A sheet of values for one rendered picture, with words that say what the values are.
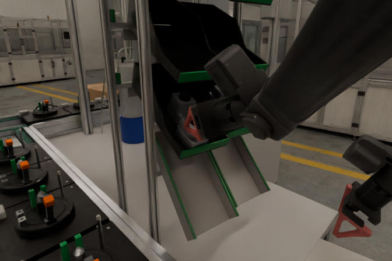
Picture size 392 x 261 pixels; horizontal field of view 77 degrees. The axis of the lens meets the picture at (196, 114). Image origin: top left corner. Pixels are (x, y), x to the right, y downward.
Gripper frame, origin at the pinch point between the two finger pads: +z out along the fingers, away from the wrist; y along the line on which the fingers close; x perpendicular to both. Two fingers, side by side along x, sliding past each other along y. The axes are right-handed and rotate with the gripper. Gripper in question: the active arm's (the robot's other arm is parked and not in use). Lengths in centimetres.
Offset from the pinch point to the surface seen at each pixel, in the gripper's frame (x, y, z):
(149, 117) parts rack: -4.3, 6.4, 7.7
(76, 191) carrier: 9, 20, 45
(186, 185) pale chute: 14.2, -0.8, 12.4
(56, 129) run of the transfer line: -22, 12, 126
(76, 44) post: -63, -4, 97
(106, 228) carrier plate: 19.0, 17.6, 25.4
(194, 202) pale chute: 18.4, -0.7, 10.9
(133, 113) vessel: -16, -21, 85
